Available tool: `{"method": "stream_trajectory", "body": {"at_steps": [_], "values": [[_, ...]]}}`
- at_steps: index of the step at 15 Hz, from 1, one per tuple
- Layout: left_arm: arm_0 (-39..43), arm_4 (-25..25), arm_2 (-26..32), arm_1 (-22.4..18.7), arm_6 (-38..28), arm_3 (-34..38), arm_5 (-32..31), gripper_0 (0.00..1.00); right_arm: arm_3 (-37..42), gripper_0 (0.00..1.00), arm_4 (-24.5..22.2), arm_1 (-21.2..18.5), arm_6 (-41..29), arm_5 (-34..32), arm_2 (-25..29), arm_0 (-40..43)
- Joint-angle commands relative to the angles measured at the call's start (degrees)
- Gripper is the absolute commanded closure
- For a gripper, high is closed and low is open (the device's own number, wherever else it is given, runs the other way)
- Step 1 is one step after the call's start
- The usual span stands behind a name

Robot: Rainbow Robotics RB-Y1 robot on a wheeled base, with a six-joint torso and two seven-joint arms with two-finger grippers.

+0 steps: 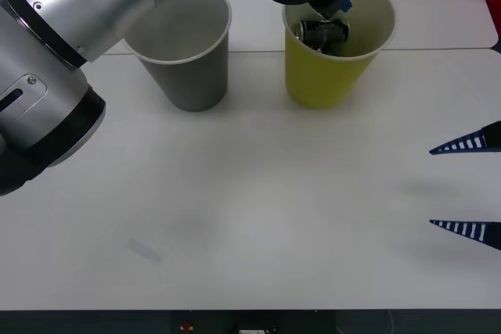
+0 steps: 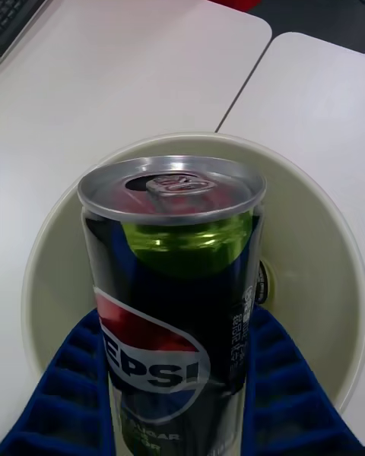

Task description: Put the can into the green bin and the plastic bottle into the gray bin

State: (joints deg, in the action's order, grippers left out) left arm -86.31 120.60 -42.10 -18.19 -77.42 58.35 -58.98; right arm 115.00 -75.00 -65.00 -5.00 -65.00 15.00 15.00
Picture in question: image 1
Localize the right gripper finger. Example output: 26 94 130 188
429 218 501 251
428 120 501 156

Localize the black drink can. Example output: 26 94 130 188
297 17 351 53

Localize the yellow-green plastic bin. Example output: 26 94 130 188
281 0 397 111

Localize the grey plastic bin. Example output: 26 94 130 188
121 0 233 113

